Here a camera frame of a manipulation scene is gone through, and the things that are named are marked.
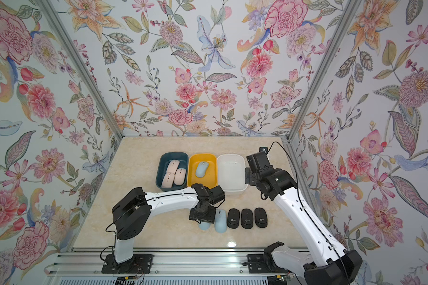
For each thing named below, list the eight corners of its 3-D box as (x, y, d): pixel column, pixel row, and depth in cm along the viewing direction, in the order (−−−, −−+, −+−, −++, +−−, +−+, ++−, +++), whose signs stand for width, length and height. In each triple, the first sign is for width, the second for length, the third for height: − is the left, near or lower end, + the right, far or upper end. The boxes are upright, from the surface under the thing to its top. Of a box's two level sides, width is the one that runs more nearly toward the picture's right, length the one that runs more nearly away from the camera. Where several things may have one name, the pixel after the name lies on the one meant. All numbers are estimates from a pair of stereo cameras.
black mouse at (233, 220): (227, 228, 85) (227, 226, 83) (226, 210, 91) (226, 208, 89) (240, 228, 85) (241, 226, 83) (238, 210, 91) (239, 208, 89)
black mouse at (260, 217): (255, 228, 85) (256, 226, 83) (253, 209, 91) (254, 207, 89) (267, 228, 85) (269, 226, 83) (264, 209, 91) (265, 207, 89)
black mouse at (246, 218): (241, 228, 85) (242, 226, 83) (239, 211, 91) (240, 208, 88) (253, 228, 85) (254, 226, 83) (251, 211, 91) (252, 208, 88)
